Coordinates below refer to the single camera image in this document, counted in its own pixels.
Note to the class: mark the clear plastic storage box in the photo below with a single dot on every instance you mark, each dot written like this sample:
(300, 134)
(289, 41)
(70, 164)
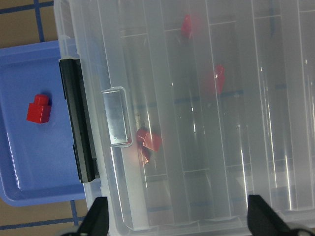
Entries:
(144, 64)

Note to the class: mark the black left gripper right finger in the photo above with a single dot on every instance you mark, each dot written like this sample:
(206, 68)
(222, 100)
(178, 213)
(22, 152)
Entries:
(263, 221)

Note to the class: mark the blue plastic tray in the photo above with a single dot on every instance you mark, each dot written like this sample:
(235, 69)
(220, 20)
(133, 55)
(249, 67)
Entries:
(37, 163)

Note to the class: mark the red block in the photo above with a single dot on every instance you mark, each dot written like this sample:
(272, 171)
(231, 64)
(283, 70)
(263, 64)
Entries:
(146, 142)
(39, 110)

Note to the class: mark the red block box middle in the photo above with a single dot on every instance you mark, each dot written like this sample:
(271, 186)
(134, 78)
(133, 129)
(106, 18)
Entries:
(214, 82)

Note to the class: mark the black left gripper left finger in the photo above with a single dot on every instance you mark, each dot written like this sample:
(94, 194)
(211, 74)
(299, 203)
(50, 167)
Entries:
(96, 222)

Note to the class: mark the black box latch handle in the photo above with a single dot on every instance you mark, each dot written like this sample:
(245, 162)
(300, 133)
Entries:
(74, 94)

